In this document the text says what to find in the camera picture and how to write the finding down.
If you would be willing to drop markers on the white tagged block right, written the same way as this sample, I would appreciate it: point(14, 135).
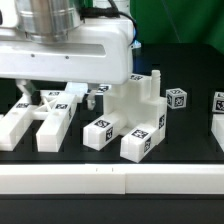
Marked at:
point(218, 102)

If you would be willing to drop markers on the white part right edge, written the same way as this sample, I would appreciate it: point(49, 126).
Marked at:
point(218, 129)

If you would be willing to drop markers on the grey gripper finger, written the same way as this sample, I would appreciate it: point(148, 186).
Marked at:
point(25, 86)
point(91, 94)

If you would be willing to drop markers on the white chair back frame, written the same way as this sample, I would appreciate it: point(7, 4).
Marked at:
point(56, 113)

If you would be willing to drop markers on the white marker base plate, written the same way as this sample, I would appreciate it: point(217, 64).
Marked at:
point(81, 89)

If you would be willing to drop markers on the white front rail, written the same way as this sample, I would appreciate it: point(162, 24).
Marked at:
point(112, 179)

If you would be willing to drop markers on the white tagged cube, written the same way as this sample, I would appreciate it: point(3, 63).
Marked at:
point(176, 98)

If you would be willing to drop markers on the white chair seat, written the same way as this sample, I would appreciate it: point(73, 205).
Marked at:
point(139, 102)

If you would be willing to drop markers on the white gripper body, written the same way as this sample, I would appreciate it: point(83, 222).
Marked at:
point(98, 51)

